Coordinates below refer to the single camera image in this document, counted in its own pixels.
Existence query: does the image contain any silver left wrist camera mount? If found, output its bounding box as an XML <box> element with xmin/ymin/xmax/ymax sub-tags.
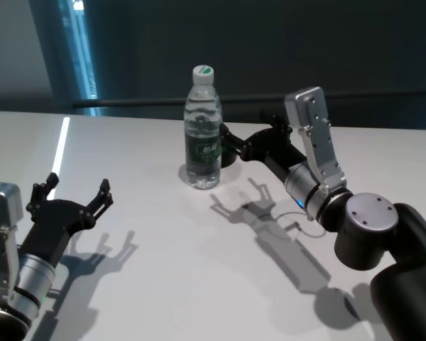
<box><xmin>0</xmin><ymin>180</ymin><xmax>24</xmax><ymax>310</ymax></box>

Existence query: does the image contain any clear water bottle green label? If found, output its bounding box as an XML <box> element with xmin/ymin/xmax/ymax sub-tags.
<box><xmin>182</xmin><ymin>65</ymin><xmax>224</xmax><ymax>191</ymax></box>

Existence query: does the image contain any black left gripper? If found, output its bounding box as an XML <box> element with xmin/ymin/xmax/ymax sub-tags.
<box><xmin>20</xmin><ymin>172</ymin><xmax>114</xmax><ymax>266</ymax></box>

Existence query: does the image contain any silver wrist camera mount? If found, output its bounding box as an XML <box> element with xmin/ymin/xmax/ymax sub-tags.
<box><xmin>284</xmin><ymin>86</ymin><xmax>348</xmax><ymax>196</ymax></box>
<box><xmin>0</xmin><ymin>180</ymin><xmax>24</xmax><ymax>310</ymax></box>

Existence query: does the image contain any green YES button black base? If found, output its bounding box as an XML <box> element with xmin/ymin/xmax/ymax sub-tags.
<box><xmin>220</xmin><ymin>151</ymin><xmax>238</xmax><ymax>168</ymax></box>

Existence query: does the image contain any bright window glass strip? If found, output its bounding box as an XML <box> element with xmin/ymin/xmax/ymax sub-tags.
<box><xmin>58</xmin><ymin>0</ymin><xmax>101</xmax><ymax>117</ymax></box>

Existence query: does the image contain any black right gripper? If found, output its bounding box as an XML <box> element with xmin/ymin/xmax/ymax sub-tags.
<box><xmin>219</xmin><ymin>111</ymin><xmax>308</xmax><ymax>180</ymax></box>

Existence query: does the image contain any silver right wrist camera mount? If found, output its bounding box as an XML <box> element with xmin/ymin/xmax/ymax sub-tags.
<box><xmin>284</xmin><ymin>86</ymin><xmax>348</xmax><ymax>196</ymax></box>

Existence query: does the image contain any grey blind bottom rail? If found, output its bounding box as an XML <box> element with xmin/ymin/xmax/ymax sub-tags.
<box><xmin>72</xmin><ymin>91</ymin><xmax>426</xmax><ymax>109</ymax></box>

